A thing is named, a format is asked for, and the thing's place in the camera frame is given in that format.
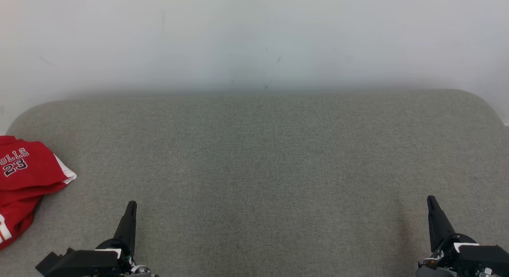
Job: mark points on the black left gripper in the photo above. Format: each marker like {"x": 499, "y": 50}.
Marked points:
{"x": 127, "y": 261}

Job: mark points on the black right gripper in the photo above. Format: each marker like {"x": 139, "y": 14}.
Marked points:
{"x": 443, "y": 261}

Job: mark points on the red shorts with white stripe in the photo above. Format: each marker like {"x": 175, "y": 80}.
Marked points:
{"x": 32, "y": 169}

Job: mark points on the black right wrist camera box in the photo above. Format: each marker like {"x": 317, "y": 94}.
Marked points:
{"x": 485, "y": 257}

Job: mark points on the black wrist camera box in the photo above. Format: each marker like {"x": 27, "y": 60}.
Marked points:
{"x": 83, "y": 263}
{"x": 485, "y": 257}

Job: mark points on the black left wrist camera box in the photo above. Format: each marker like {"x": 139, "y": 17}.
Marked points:
{"x": 83, "y": 263}

